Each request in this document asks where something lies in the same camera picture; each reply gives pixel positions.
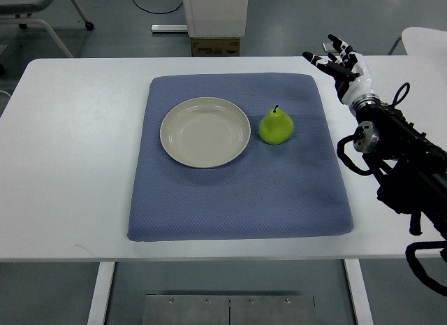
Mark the white rolling cart frame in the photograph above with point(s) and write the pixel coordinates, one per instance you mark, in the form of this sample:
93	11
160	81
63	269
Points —
20	13

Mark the white table leg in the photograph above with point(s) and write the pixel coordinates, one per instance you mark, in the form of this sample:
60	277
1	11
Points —
100	297
358	292

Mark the small grey floor plate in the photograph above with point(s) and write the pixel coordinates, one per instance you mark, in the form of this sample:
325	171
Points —
328	48

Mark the white pedestal column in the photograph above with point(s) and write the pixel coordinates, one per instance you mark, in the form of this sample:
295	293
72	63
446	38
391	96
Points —
216	18

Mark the cardboard box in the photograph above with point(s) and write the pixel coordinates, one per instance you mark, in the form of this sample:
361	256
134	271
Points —
215	47

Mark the blue textured mat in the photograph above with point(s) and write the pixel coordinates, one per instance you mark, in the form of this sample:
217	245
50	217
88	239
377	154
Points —
294	189

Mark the green pear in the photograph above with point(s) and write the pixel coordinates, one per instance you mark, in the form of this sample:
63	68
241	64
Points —
276	127

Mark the silver floor rail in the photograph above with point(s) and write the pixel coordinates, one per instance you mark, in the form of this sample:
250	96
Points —
169	29

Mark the left white table leg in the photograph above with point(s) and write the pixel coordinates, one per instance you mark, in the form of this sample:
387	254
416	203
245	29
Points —
100	297

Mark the beige round plate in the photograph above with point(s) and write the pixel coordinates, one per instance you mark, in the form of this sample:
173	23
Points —
205	132

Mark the right white table leg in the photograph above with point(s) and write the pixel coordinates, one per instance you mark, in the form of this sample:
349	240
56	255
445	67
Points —
358	292

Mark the white chair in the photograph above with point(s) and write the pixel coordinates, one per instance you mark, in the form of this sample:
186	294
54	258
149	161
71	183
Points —
422	41

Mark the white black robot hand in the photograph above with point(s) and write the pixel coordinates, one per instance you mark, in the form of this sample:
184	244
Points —
349	71

